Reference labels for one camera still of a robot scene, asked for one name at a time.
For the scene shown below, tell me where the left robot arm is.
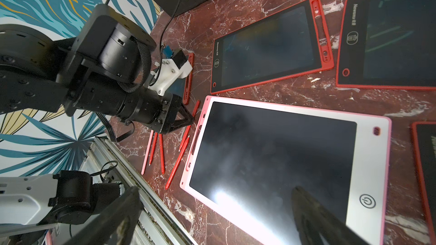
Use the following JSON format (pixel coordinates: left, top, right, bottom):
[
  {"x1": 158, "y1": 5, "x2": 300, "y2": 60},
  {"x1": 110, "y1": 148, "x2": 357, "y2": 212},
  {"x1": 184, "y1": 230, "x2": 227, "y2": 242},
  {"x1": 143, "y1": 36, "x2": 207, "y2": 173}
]
[{"x1": 1, "y1": 4, "x2": 194, "y2": 226}]

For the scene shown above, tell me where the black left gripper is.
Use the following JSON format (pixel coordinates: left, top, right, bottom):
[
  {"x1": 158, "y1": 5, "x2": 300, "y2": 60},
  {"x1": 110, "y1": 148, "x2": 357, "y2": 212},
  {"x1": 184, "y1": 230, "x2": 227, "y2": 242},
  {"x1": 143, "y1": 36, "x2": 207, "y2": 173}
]
[{"x1": 150, "y1": 93, "x2": 195, "y2": 135}]

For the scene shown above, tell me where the red tablet right front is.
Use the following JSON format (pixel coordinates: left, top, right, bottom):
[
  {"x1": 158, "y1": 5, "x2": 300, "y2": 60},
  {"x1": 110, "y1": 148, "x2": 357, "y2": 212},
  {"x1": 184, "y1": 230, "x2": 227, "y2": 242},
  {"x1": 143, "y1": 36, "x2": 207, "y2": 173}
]
[{"x1": 412, "y1": 121, "x2": 436, "y2": 245}]

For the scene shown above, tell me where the red tablet right back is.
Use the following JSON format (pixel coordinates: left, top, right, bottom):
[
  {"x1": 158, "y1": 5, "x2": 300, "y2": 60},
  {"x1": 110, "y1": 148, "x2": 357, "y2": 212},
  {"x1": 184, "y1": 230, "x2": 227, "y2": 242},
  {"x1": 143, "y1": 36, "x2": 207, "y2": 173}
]
[{"x1": 336, "y1": 0, "x2": 436, "y2": 90}]

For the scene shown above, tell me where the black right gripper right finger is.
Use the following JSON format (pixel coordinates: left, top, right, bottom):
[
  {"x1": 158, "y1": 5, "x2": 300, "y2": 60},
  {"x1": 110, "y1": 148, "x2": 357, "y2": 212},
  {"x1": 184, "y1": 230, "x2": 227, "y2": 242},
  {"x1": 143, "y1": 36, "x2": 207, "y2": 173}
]
[{"x1": 291, "y1": 186, "x2": 367, "y2": 245}]

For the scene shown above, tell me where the red tablet centre back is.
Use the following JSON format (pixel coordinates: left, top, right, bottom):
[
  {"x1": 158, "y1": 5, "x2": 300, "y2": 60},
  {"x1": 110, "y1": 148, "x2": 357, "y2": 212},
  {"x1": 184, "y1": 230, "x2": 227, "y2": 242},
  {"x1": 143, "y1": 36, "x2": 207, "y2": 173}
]
[{"x1": 210, "y1": 0, "x2": 334, "y2": 94}]

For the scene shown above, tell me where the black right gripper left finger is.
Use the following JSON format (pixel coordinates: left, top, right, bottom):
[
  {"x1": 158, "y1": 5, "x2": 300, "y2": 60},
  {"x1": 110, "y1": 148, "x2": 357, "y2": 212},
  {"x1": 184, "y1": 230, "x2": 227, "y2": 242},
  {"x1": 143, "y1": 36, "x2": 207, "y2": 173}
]
[{"x1": 66, "y1": 187, "x2": 143, "y2": 245}]

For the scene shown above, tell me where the red stylus angled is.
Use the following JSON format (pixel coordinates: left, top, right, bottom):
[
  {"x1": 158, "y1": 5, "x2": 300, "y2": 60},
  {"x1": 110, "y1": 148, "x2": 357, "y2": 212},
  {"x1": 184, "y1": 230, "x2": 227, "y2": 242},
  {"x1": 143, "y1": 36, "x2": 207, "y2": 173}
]
[{"x1": 159, "y1": 134, "x2": 165, "y2": 175}]

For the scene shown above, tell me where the red stylus beside pink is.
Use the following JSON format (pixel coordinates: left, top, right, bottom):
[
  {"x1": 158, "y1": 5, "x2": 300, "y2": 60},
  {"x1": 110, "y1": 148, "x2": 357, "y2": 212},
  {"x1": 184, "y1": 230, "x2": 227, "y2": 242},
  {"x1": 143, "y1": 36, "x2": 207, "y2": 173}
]
[{"x1": 149, "y1": 132, "x2": 159, "y2": 165}]

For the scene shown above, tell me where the red stylus near tablet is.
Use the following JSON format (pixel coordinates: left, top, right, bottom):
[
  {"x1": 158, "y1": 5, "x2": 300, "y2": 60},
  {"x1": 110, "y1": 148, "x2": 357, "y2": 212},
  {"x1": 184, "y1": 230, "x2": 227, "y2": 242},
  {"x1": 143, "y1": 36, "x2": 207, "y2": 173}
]
[{"x1": 165, "y1": 136, "x2": 190, "y2": 189}]

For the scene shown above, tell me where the red tablet far left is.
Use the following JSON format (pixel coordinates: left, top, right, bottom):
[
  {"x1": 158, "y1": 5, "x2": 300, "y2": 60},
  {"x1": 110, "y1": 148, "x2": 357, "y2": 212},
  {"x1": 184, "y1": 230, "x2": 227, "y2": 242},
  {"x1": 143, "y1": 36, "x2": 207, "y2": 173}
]
[{"x1": 167, "y1": 49, "x2": 195, "y2": 105}]

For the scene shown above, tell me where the large pink writing tablet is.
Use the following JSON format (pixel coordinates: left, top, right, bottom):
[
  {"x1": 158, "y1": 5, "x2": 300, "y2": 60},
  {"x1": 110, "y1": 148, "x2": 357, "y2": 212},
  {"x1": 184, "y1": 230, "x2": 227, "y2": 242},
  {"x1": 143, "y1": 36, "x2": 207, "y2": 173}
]
[{"x1": 180, "y1": 96, "x2": 392, "y2": 245}]

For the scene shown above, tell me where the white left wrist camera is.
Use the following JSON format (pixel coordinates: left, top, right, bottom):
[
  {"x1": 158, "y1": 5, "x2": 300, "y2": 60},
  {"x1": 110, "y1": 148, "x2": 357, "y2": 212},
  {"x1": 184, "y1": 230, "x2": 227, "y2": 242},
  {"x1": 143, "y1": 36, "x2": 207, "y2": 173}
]
[{"x1": 148, "y1": 49, "x2": 193, "y2": 96}]

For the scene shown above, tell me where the red tablet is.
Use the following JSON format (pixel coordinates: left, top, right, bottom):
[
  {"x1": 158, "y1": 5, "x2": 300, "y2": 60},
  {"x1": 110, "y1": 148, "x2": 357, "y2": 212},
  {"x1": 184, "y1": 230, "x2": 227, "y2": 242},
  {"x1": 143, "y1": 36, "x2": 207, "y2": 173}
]
[
  {"x1": 167, "y1": 49, "x2": 195, "y2": 105},
  {"x1": 412, "y1": 121, "x2": 436, "y2": 245},
  {"x1": 210, "y1": 0, "x2": 334, "y2": 94},
  {"x1": 336, "y1": 0, "x2": 436, "y2": 90}
]

